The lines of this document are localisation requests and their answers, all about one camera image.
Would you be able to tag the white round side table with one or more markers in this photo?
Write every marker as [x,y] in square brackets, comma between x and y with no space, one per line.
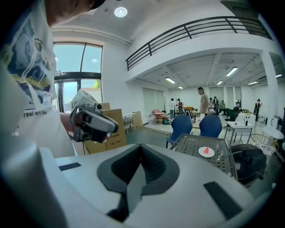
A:
[272,132]

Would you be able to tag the white jug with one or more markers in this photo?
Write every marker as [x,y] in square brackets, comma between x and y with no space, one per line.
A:
[274,122]

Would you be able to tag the pink wooden chair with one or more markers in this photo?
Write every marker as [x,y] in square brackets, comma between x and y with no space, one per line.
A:
[158,114]

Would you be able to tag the round ceiling light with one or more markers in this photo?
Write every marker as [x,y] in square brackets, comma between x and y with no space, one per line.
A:
[120,11]

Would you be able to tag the metal frame chair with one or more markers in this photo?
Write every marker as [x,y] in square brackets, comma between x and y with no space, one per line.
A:
[129,122]

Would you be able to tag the black wicker chair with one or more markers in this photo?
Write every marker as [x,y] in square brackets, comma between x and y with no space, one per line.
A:
[241,147]

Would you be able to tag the person's left forearm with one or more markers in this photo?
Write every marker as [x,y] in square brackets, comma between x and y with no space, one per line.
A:
[65,121]

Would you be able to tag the large cardboard box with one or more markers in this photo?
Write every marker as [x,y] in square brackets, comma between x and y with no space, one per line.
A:
[116,138]

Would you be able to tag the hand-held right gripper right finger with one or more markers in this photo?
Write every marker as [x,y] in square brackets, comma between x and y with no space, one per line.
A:
[160,171]

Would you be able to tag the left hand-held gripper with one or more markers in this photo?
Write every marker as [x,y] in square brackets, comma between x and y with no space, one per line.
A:
[98,124]

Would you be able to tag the blue chair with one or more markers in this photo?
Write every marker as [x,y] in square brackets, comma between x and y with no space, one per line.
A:
[210,127]
[181,125]

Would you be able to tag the white round plate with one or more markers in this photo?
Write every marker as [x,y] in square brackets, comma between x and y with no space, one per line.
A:
[210,153]

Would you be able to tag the black jacket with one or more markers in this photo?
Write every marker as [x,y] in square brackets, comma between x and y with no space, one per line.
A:
[251,164]

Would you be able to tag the long ceiling tube light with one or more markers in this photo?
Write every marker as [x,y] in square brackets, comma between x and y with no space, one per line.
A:
[219,82]
[253,83]
[278,75]
[170,80]
[231,71]

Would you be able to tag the red watermelon slice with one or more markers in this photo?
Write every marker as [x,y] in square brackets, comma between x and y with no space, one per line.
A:
[207,151]

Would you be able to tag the flat cardboard sheet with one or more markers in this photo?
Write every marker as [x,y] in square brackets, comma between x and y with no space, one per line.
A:
[138,119]

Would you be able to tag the black office chair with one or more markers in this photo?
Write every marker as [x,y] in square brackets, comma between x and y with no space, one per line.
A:
[232,113]

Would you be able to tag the person's white printed T-shirt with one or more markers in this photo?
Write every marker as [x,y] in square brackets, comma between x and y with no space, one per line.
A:
[33,89]

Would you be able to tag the white box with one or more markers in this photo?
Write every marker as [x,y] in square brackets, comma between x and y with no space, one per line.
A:
[241,118]

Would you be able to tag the small cardboard box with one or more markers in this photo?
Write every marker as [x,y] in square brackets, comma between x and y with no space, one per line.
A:
[106,106]

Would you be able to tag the white desk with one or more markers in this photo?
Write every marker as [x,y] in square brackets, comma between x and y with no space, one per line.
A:
[239,128]

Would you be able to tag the person's neck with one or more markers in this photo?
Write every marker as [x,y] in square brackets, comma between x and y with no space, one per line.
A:
[64,11]

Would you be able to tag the large glass entrance window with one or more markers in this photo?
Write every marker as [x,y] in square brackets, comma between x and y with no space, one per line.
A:
[69,60]

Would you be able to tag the grey window blinds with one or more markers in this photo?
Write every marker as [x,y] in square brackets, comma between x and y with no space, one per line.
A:
[153,100]

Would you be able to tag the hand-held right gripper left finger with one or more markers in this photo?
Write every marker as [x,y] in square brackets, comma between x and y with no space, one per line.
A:
[115,171]

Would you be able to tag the black balcony railing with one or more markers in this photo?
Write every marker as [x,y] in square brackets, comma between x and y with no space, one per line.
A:
[184,29]

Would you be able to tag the patterned glass table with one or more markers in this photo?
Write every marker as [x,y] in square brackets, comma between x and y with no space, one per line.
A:
[191,144]

